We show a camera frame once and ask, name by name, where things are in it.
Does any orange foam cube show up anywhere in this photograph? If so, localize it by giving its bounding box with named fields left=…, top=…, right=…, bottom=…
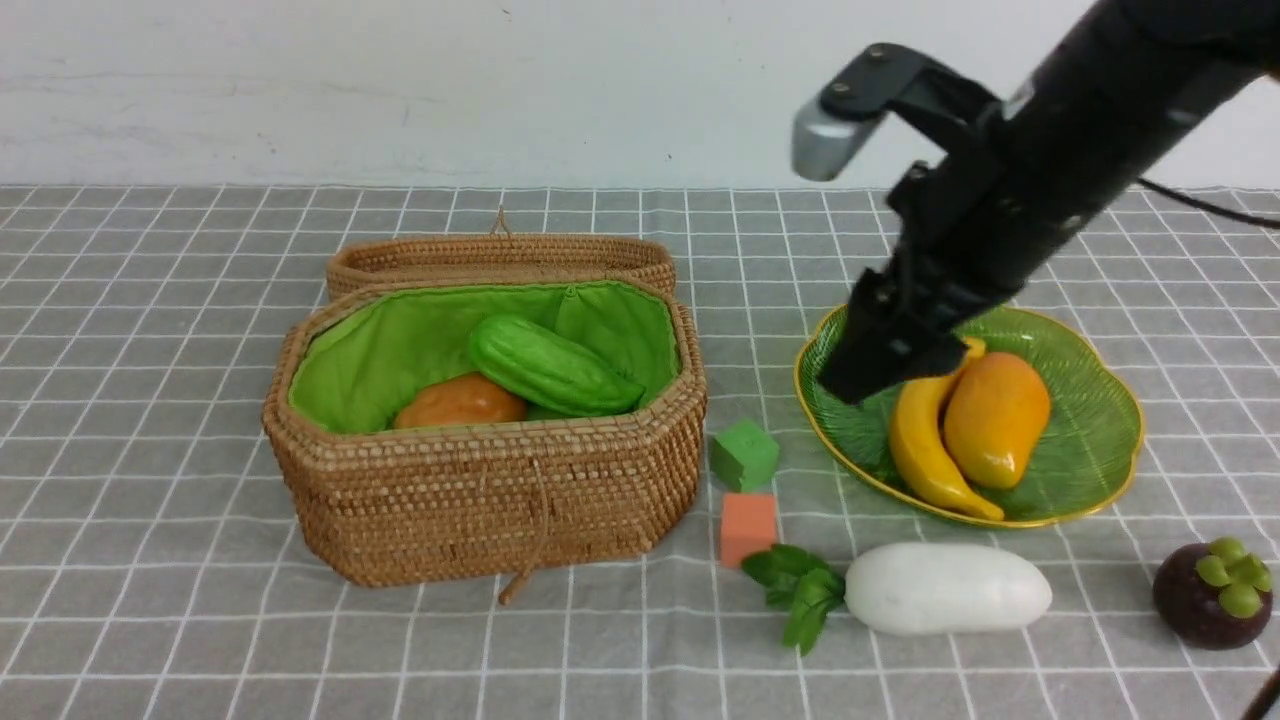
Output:
left=718, top=492, right=778, bottom=568

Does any green glass leaf plate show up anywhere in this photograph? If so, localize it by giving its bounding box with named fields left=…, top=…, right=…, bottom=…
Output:
left=794, top=307, right=1146, bottom=530

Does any grey checkered tablecloth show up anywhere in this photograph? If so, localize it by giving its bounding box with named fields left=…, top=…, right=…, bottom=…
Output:
left=1, top=187, right=1277, bottom=719

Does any woven rattan basket lid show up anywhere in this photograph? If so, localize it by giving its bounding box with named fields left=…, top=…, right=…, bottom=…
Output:
left=325, top=213, right=677, bottom=300

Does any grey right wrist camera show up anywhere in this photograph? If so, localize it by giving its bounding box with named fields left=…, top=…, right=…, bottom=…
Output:
left=792, top=42, right=1006, bottom=183

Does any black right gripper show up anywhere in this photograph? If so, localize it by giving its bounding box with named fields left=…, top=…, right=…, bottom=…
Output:
left=817, top=161, right=1021, bottom=406

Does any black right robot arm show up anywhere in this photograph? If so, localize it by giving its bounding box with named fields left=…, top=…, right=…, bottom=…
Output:
left=791, top=1, right=1279, bottom=405

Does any brown potato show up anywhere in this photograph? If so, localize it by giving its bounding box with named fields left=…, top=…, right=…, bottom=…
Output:
left=392, top=372, right=529, bottom=430

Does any orange yellow mango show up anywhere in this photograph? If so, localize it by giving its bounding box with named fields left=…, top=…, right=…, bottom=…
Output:
left=942, top=352, right=1051, bottom=489

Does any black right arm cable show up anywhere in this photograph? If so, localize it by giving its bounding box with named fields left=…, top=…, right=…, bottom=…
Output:
left=1135, top=178, right=1280, bottom=231

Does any green foam cube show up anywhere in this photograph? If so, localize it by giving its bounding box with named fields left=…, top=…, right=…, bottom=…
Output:
left=708, top=418, right=781, bottom=493

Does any white radish with leaves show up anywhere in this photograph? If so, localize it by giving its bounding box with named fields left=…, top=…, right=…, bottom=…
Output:
left=740, top=542, right=1053, bottom=656

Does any green cucumber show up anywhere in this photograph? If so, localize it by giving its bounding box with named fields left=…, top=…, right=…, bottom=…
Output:
left=468, top=314, right=645, bottom=416

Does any woven rattan basket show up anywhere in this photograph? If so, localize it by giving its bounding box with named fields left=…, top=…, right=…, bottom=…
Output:
left=262, top=275, right=708, bottom=603

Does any purple mangosteen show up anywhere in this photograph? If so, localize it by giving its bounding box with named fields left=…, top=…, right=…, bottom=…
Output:
left=1152, top=536, right=1274, bottom=651

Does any yellow banana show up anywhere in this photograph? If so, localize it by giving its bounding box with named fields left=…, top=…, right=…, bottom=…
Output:
left=890, top=337, right=1005, bottom=521

